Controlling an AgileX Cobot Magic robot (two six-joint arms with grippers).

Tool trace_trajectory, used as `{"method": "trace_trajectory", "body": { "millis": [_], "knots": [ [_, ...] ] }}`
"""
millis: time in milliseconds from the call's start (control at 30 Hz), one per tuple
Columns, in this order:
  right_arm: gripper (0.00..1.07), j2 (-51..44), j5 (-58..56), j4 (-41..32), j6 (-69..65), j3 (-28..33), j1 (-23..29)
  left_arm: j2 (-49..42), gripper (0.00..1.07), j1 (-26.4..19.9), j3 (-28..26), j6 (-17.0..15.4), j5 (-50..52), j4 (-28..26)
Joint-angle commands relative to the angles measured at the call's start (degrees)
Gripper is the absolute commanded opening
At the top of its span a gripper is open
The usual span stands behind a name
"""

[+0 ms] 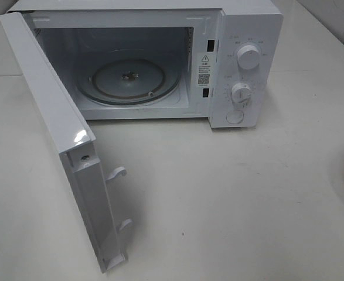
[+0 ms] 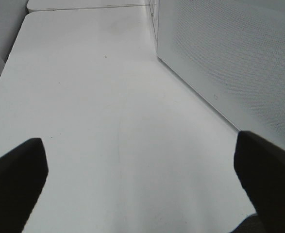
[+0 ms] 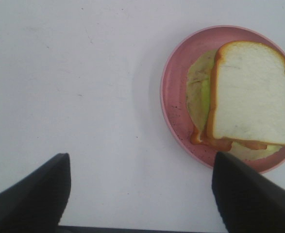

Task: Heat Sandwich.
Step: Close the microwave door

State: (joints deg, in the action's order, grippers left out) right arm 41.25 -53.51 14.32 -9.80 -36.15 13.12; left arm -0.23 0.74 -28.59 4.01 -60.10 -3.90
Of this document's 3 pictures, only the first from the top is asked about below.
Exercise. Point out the white microwave door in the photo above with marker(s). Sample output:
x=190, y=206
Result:
x=73, y=140

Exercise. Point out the white warning label sticker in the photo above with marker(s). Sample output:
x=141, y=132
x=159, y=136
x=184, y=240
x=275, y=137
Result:
x=204, y=68

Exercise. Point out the white microwave oven body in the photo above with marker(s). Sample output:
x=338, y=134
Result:
x=79, y=34

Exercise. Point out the white upper power knob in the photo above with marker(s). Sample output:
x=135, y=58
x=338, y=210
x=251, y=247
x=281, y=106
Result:
x=248, y=56

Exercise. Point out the glass microwave turntable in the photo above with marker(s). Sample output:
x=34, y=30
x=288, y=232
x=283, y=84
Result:
x=129, y=81

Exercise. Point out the white timer knob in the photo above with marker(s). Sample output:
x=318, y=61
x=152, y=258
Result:
x=240, y=93

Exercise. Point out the white round door button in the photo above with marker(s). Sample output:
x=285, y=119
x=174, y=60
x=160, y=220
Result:
x=235, y=116

